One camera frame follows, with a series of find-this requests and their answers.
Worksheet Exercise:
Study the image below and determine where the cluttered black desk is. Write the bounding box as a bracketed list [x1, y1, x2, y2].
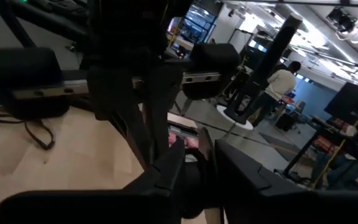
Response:
[283, 114, 358, 190]

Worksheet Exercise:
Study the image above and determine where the grey tool case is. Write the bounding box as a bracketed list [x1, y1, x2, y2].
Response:
[166, 119, 200, 150]

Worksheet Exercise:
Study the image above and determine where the black monitor screen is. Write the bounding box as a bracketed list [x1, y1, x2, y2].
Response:
[323, 81, 358, 125]

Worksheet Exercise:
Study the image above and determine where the yellow hanging cable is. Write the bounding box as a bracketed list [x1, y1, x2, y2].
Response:
[311, 107, 358, 189]

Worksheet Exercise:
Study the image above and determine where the person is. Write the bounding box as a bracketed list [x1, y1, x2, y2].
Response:
[249, 60, 303, 128]

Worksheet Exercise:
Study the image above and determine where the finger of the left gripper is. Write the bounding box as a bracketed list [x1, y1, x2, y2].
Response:
[87, 70, 155, 170]
[141, 63, 185, 156]

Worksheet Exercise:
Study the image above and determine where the black hazard-striped floor mat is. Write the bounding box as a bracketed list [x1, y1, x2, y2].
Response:
[258, 132, 312, 162]

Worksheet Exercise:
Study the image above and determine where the black rig crossbar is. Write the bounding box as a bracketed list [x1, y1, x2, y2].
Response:
[222, 0, 358, 6]

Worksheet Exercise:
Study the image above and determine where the black lanyard loop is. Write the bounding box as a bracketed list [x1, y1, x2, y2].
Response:
[0, 111, 56, 151]

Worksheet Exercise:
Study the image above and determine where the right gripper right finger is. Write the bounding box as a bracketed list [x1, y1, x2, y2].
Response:
[214, 141, 358, 224]

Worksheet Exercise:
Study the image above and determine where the black ceiling camera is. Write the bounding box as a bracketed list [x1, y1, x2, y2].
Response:
[326, 6, 358, 34]

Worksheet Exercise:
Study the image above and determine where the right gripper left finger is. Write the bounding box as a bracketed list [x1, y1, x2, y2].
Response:
[0, 138, 186, 224]

